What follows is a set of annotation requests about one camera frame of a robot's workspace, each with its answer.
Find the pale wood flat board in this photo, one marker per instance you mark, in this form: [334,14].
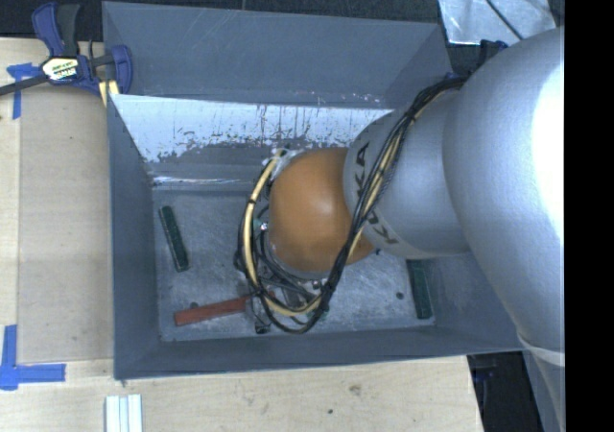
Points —
[62,228]

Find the dark green flat block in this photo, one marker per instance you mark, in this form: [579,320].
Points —
[174,238]
[420,290]

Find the red-brown flat block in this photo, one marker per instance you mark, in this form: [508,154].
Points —
[211,311]

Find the grey metal bin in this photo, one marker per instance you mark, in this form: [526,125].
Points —
[268,55]

